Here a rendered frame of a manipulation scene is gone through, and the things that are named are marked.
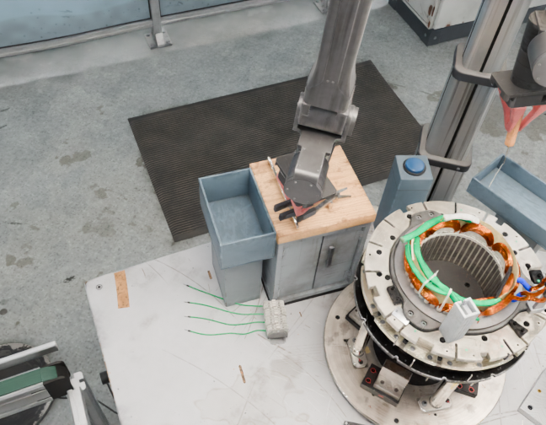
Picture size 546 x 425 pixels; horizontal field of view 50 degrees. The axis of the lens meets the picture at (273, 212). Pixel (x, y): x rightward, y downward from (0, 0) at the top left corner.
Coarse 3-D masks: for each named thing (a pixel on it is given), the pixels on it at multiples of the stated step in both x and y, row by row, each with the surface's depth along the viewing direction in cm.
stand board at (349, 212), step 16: (272, 160) 119; (336, 160) 120; (256, 176) 116; (272, 176) 117; (336, 176) 118; (352, 176) 118; (272, 192) 114; (352, 192) 115; (272, 208) 112; (336, 208) 113; (352, 208) 113; (368, 208) 113; (288, 224) 110; (304, 224) 110; (320, 224) 110; (336, 224) 111; (352, 224) 113; (288, 240) 110
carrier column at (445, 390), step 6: (444, 384) 109; (450, 384) 107; (456, 384) 106; (438, 390) 112; (444, 390) 109; (450, 390) 108; (432, 396) 115; (438, 396) 112; (444, 396) 111; (432, 402) 115; (438, 402) 114
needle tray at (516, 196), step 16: (496, 160) 123; (512, 160) 123; (480, 176) 122; (496, 176) 125; (512, 176) 125; (528, 176) 122; (480, 192) 120; (496, 192) 123; (512, 192) 123; (528, 192) 123; (544, 192) 121; (496, 208) 119; (512, 208) 116; (528, 208) 120; (544, 208) 121; (512, 224) 118; (528, 224) 115; (544, 224) 118; (528, 240) 119; (544, 240) 114
